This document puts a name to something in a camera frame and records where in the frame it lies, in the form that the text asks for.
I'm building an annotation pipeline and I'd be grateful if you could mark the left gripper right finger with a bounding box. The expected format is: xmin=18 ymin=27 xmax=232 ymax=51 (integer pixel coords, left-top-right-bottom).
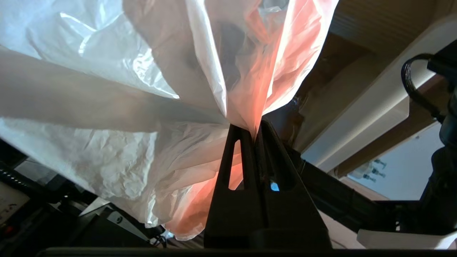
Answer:
xmin=254 ymin=120 xmax=332 ymax=250

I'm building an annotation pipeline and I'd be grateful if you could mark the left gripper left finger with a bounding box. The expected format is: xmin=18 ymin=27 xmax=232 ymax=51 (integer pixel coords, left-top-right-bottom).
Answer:
xmin=204 ymin=124 xmax=266 ymax=250

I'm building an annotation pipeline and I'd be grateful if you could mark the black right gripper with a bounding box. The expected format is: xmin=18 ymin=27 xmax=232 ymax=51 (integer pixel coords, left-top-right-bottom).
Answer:
xmin=286 ymin=39 xmax=457 ymax=234

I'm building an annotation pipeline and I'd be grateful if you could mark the new white red plastic bag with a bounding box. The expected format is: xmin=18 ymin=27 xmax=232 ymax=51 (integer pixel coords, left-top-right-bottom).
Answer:
xmin=0 ymin=0 xmax=340 ymax=240

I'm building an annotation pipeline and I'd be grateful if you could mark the black robot base chassis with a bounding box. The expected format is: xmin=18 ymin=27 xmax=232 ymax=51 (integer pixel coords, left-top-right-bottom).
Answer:
xmin=0 ymin=137 xmax=168 ymax=250

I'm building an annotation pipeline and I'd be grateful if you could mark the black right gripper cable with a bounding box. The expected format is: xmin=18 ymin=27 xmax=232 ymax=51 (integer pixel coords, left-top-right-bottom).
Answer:
xmin=401 ymin=53 xmax=447 ymax=124

